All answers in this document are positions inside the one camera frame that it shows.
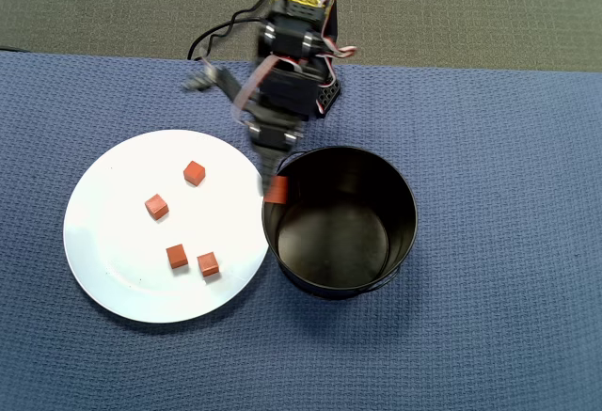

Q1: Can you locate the black metal bucket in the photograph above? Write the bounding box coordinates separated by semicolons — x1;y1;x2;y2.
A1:
261;146;419;300

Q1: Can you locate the black cable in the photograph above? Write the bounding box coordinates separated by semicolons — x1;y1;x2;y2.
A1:
186;0;278;62
199;10;269;60

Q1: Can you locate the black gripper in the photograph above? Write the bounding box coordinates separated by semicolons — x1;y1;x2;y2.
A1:
243;63;329;198

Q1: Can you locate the red white servo wire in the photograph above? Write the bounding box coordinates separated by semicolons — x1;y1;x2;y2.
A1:
319;37;358;60

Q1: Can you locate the blue woven table cloth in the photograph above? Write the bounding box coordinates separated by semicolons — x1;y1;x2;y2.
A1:
0;51;602;411

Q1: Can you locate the small wrist camera on bracket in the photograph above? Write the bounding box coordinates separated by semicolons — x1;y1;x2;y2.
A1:
182;60;246;104

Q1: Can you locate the white round plate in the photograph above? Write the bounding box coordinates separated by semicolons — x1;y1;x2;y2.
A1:
62;129;271;324

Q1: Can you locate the red cube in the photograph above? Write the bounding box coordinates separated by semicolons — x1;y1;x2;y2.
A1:
143;193;170;221
262;175;290;205
196;251;220;278
182;160;208;187
166;243;190;270

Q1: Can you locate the red white flat ribbon wire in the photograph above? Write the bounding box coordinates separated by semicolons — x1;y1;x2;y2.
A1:
231;55;302;125

